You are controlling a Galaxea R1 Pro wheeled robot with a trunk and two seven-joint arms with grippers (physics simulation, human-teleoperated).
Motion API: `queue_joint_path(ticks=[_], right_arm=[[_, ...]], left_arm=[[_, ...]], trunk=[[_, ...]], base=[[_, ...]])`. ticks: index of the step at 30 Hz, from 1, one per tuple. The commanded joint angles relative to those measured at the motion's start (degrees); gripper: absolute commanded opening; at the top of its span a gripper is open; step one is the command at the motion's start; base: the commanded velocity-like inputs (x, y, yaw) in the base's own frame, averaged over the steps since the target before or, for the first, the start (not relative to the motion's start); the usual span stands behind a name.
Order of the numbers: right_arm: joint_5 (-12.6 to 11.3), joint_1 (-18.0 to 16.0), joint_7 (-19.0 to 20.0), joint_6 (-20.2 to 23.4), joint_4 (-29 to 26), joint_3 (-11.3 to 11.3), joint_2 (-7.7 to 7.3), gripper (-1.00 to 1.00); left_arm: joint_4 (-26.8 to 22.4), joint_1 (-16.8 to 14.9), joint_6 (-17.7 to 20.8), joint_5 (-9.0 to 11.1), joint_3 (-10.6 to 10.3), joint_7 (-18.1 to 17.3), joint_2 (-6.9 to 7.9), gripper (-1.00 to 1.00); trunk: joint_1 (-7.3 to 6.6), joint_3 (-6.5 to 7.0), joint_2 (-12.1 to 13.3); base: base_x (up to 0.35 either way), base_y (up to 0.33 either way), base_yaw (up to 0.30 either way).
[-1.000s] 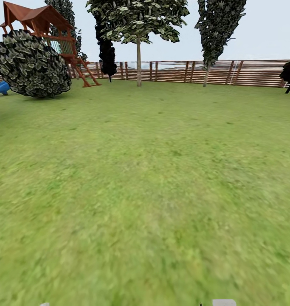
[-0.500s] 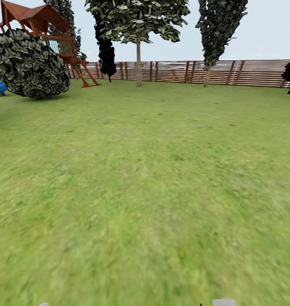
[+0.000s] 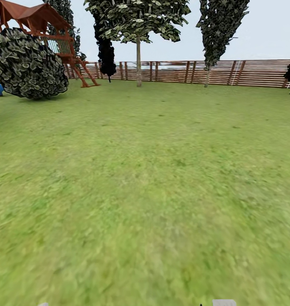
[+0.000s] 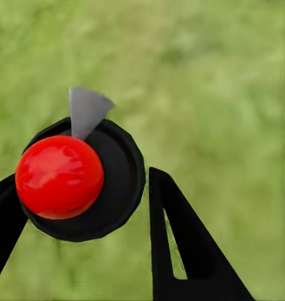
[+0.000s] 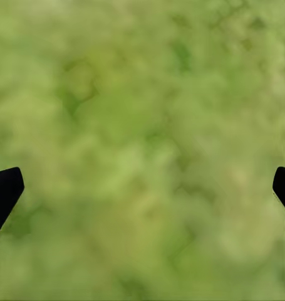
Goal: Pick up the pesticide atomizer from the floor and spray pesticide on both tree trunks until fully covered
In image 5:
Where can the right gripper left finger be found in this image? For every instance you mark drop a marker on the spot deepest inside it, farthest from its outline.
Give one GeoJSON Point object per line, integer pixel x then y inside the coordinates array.
{"type": "Point", "coordinates": [11, 187]}

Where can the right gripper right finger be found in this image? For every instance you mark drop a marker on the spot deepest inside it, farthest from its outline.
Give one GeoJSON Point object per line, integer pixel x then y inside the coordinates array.
{"type": "Point", "coordinates": [279, 184]}

